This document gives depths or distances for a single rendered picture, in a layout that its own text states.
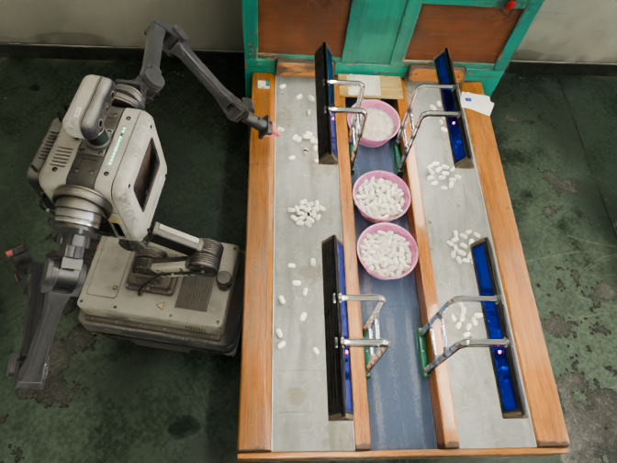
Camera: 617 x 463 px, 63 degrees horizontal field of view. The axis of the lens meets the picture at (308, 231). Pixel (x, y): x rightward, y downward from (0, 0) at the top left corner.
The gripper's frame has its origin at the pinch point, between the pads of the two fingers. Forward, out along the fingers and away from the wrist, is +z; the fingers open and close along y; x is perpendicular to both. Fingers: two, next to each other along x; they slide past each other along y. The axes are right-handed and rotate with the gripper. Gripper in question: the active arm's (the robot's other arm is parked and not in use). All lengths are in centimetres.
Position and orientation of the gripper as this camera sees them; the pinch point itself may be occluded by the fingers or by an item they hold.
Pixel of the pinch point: (278, 135)
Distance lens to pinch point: 236.2
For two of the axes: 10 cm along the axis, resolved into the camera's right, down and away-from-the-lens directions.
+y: -0.3, -8.9, 4.5
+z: 7.1, 3.0, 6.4
